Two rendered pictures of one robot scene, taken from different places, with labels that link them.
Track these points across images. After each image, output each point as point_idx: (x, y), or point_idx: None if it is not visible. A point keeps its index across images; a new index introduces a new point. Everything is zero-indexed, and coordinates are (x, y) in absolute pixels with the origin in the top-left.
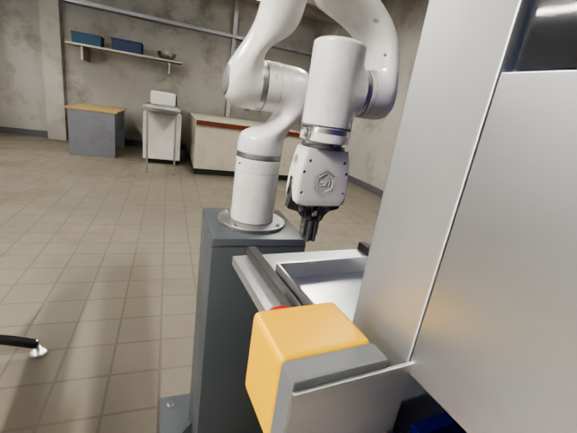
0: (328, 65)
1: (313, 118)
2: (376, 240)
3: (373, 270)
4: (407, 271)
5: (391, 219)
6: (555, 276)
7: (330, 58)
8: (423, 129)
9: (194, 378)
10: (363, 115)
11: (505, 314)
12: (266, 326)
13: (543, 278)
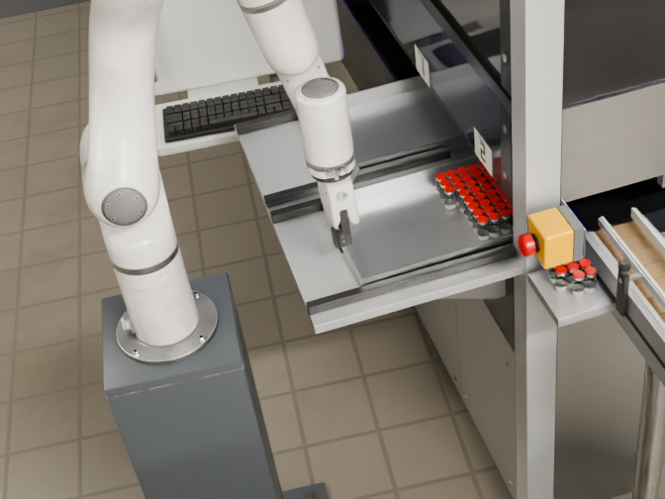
0: (344, 115)
1: (345, 156)
2: (529, 178)
3: (531, 189)
4: (549, 176)
5: (534, 167)
6: (593, 146)
7: (343, 110)
8: (539, 134)
9: None
10: None
11: (585, 161)
12: (555, 235)
13: (591, 148)
